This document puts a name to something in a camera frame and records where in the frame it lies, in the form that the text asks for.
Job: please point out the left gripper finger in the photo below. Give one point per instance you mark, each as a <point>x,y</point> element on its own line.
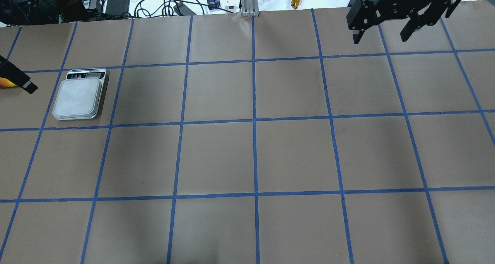
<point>13,74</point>

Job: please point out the red yellow mango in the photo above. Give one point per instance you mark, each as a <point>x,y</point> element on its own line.
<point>6,83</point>

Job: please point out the black electronics pile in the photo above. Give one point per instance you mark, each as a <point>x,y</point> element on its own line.
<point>40,12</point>

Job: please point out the digital kitchen scale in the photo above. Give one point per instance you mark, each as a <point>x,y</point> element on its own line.
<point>79,94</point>

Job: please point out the black power adapter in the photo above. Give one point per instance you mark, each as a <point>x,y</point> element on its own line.
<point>116,7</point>

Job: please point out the small blue black box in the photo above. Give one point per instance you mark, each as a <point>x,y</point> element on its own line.
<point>213,4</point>

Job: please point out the aluminium frame post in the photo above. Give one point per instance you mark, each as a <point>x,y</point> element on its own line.
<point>249,8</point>

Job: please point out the white red switch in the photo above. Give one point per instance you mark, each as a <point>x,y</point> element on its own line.
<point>230,6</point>

